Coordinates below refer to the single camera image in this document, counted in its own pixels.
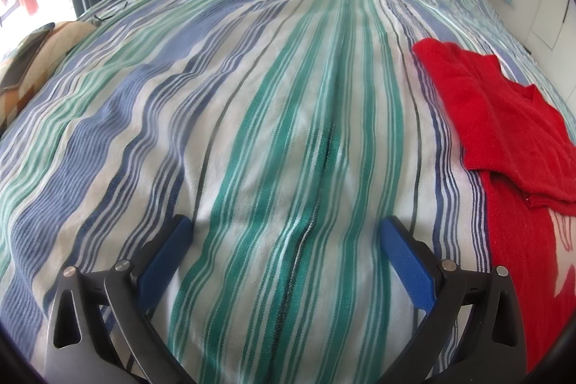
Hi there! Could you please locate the red knit sweater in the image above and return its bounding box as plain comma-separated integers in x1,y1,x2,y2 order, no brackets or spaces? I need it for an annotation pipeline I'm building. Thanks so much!
413,39,576,373

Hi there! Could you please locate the phone in brown case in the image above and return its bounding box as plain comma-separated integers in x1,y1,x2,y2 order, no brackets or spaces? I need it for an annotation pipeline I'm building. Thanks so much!
0,23,55,90

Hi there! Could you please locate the striped bed sheet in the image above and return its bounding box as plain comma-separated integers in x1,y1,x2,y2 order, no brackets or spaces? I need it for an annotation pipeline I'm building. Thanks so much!
0,0,576,384

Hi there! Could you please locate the white wardrobe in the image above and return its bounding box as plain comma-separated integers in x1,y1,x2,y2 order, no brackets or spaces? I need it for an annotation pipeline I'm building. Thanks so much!
490,0,576,65

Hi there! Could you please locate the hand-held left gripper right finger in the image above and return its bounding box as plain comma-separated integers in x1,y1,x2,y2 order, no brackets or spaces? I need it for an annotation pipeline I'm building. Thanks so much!
379,215,527,384

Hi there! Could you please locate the patterned pillow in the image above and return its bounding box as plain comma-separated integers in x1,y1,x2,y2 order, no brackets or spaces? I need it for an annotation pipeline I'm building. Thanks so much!
0,22,97,133

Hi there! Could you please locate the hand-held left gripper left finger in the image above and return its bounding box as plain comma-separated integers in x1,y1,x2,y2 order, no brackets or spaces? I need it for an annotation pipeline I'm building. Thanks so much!
45,214,194,384

